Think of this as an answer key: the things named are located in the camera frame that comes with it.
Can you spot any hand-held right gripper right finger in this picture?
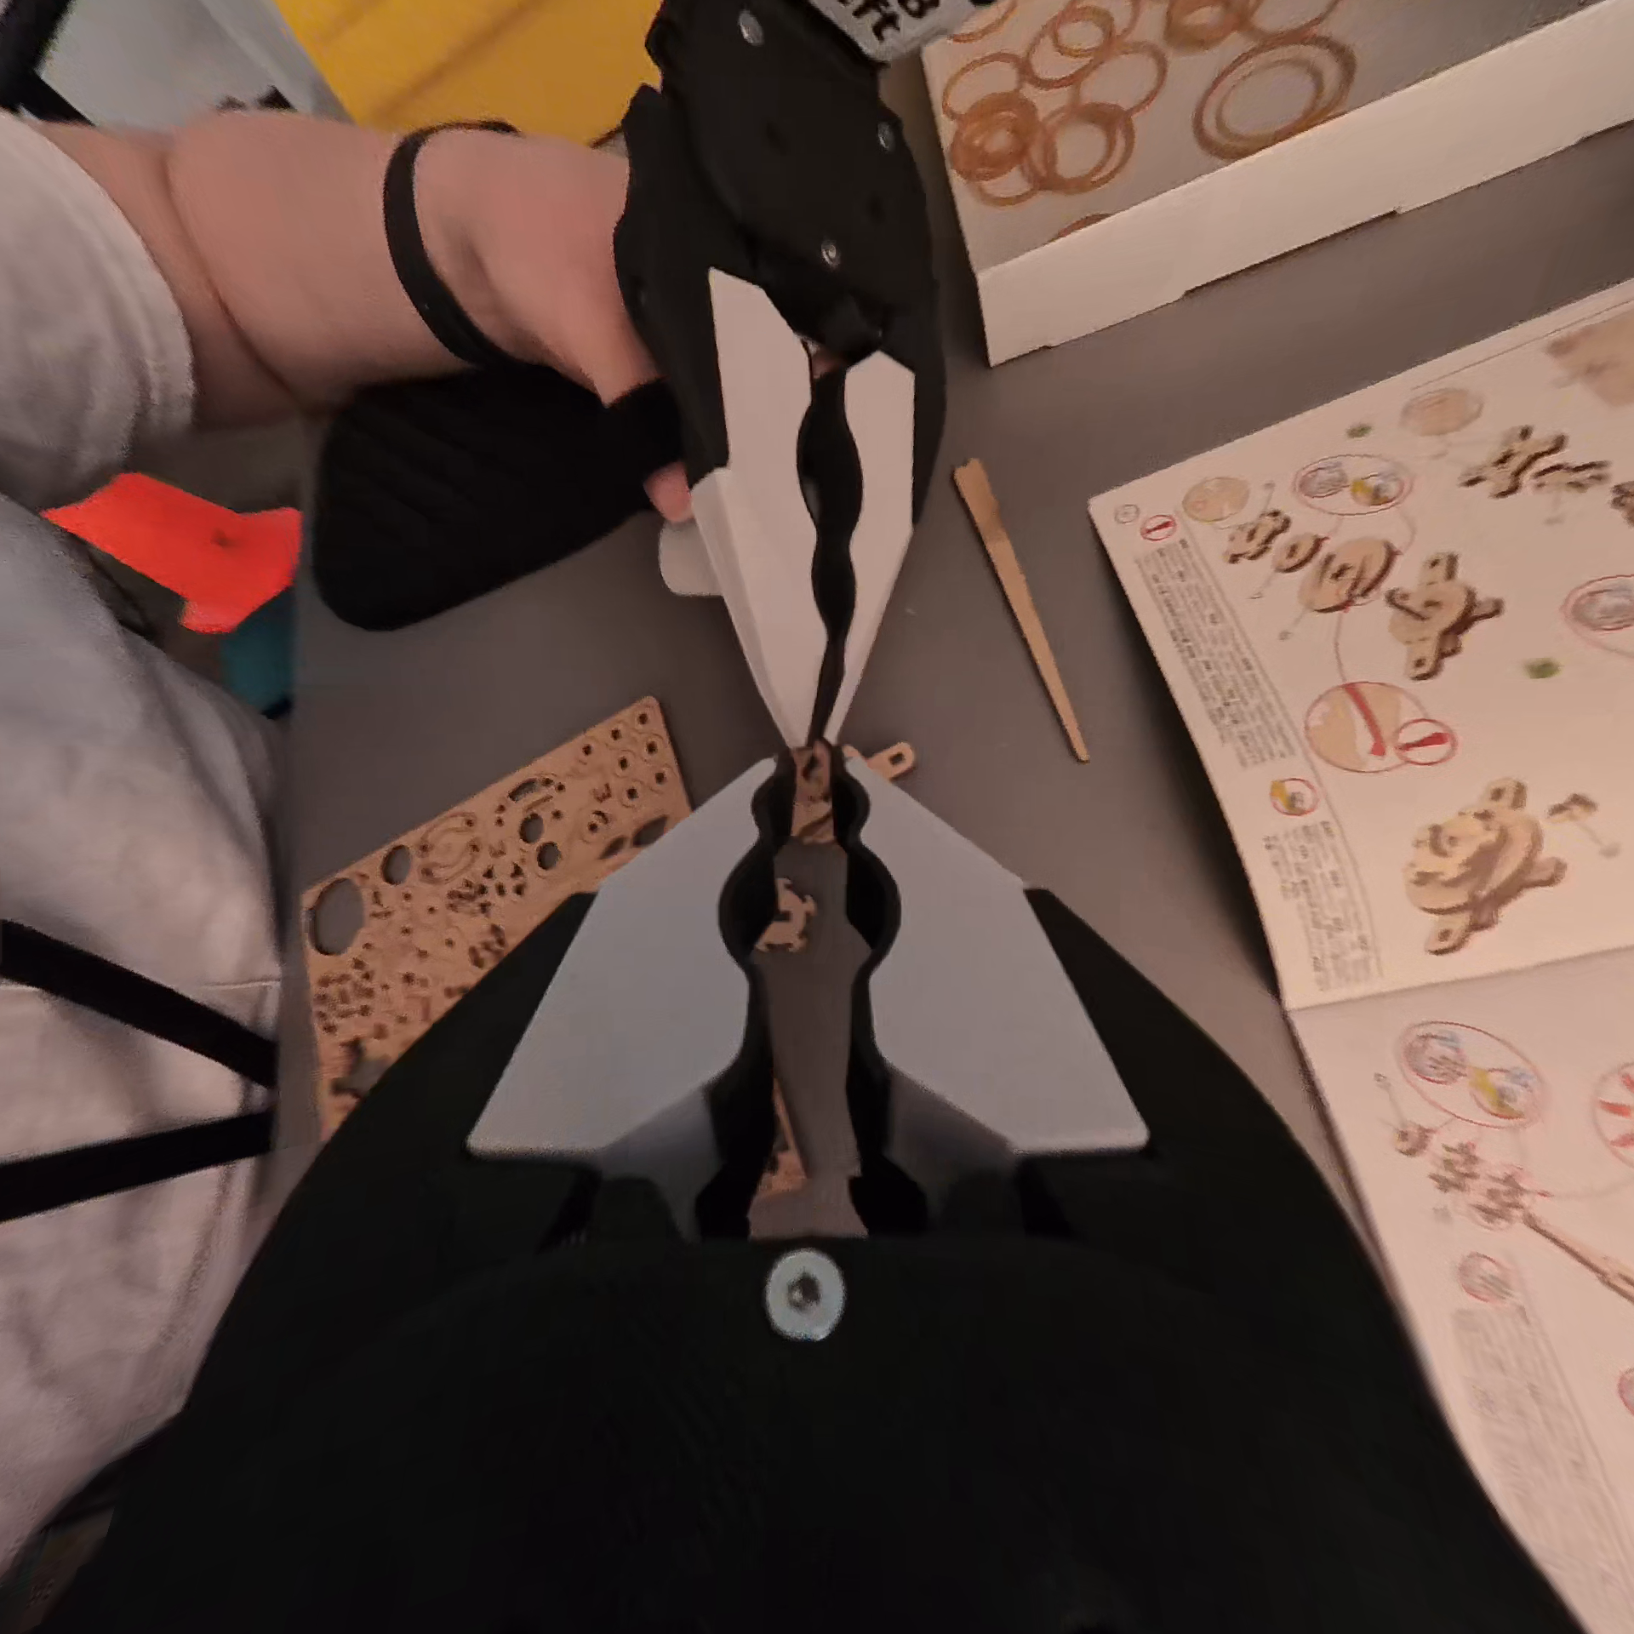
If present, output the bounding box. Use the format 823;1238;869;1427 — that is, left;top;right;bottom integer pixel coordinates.
838;753;1150;1238

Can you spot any black quilted pad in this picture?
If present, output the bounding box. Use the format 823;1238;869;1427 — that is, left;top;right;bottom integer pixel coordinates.
311;370;690;634

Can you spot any orange cloth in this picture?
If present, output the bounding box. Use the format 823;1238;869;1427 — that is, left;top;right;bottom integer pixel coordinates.
37;472;304;637

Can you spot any black wristband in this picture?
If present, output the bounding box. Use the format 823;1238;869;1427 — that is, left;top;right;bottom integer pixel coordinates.
379;118;527;373

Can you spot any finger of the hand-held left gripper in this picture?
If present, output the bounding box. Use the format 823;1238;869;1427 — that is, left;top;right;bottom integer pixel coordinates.
692;266;847;753
820;353;920;746

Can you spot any teal cloth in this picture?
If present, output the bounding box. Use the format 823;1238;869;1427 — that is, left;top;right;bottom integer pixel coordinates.
219;613;297;720

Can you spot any tapered wooden stick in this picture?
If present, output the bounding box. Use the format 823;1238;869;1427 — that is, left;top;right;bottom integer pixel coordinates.
949;457;1092;766

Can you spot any small wooden gear piece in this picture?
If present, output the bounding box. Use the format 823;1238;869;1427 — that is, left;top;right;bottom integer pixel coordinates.
752;879;825;957

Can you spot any person's left forearm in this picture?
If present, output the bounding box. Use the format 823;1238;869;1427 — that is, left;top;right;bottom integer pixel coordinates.
37;108;435;424

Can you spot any illustrated instruction booklet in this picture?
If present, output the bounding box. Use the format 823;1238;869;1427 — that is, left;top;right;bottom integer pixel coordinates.
1087;281;1634;1634

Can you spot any yellow plastic bin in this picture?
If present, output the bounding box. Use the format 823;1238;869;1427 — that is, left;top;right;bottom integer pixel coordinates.
273;0;665;149

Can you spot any laser-cut wooden parts sheet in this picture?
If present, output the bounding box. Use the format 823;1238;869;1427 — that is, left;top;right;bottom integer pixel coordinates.
299;695;818;1202

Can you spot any white cardboard box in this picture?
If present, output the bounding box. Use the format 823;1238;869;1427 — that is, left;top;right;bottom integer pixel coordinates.
918;0;1634;370

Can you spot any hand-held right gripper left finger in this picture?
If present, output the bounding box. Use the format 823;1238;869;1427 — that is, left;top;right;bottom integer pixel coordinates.
464;753;796;1238

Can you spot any black strap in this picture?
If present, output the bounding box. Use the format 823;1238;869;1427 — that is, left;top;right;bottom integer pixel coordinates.
0;920;282;1228

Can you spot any pile of rubber bands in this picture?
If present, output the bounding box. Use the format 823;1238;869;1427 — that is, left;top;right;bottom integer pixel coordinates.
937;0;1361;220

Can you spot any wooden model assembly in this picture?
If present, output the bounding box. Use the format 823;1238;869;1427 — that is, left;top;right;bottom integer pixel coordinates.
791;737;918;848

